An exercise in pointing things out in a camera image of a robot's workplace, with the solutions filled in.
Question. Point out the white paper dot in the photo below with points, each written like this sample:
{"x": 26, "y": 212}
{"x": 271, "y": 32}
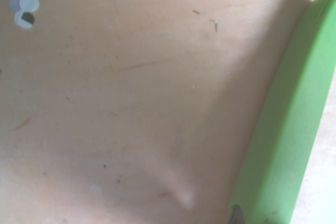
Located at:
{"x": 29, "y": 3}

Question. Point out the green sheathed scissors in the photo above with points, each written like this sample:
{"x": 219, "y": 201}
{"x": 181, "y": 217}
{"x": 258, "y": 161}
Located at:
{"x": 288, "y": 116}

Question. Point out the wooden drawer with white front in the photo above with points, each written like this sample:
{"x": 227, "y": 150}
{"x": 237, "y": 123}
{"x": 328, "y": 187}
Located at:
{"x": 131, "y": 103}

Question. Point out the white dot with black mark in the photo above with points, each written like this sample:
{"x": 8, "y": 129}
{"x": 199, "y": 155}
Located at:
{"x": 21, "y": 22}

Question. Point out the pale grey paper dot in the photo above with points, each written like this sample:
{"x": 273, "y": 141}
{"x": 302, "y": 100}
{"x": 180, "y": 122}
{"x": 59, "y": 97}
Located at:
{"x": 12, "y": 5}

